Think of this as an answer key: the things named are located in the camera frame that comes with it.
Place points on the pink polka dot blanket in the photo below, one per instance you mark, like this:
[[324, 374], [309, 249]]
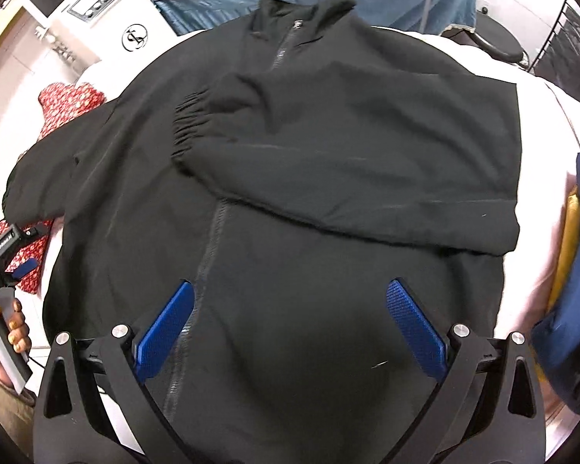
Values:
[[536, 164]]

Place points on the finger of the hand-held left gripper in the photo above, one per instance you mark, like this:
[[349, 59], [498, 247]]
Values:
[[26, 268]]

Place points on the yellow folded garment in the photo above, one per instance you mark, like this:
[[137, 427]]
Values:
[[568, 241]]

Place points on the person's left hand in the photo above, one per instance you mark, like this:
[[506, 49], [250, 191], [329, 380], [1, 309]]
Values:
[[18, 333]]

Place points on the black round stool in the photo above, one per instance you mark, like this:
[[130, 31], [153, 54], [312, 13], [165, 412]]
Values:
[[493, 38]]

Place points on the black zip jacket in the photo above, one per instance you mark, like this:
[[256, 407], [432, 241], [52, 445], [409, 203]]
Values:
[[319, 154]]

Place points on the white machine with round logo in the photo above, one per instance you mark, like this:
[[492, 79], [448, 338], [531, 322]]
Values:
[[125, 14]]

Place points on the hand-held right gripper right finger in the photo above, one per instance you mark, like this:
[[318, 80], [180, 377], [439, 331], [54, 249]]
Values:
[[415, 328]]

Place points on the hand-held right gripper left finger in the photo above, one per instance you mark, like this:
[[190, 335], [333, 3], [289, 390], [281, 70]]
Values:
[[167, 328]]

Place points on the red floral garment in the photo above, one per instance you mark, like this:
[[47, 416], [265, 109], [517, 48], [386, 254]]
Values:
[[63, 106]]

